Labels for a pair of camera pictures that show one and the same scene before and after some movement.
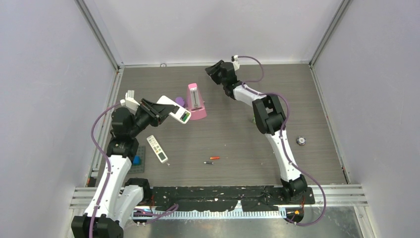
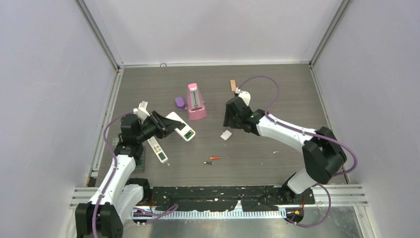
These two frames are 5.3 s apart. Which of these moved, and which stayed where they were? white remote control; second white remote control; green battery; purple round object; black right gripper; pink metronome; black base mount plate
Moved: white remote control; black right gripper; green battery
Stayed: purple round object; second white remote control; black base mount plate; pink metronome
